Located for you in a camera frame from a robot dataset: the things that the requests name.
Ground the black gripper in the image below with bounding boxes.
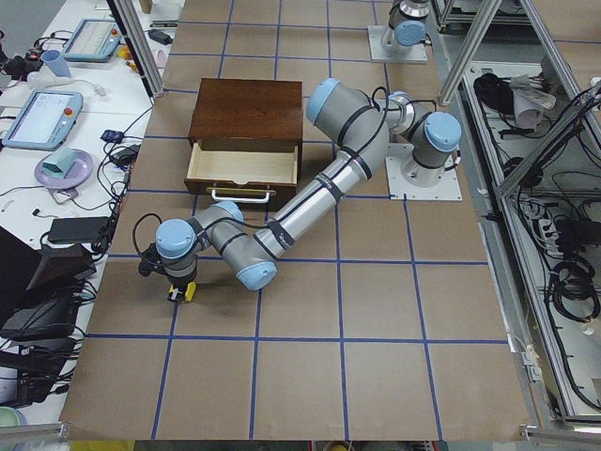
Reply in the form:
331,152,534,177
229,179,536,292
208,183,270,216
165,262,197,303

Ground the yellow wooden block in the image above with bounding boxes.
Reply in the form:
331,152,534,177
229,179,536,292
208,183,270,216
183,282,196,302

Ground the light wooden drawer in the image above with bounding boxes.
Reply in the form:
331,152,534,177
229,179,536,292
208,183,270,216
184,143,301,210

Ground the dark wooden drawer cabinet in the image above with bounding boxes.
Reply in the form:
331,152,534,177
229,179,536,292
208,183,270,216
188,78,303,141

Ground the black power adapter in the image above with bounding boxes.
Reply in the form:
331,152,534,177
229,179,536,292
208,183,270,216
47,216,109,244

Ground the purple plate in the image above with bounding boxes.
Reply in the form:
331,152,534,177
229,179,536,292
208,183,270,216
34,147,94,190

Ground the teal box on plate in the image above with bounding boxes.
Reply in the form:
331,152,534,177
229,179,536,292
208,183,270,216
41,147,77,179

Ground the near teach pendant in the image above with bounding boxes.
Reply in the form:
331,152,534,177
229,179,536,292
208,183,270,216
2,89,84,151

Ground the teach pendant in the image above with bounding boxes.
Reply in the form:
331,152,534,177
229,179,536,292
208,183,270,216
62,19,122,63
2,89,84,151

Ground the light blue cup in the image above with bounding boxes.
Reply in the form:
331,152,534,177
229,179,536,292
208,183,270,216
40,49,71,78

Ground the far teach pendant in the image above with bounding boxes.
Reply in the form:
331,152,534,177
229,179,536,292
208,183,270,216
62,19,122,63

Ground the black braided cable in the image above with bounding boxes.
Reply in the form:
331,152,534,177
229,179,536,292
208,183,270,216
131,213,163,278

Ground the aluminium frame post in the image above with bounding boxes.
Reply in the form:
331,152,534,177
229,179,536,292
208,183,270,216
107,0,164,99

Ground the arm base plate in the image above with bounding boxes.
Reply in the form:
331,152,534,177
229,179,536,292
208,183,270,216
367,25,427,64
385,143,462,202

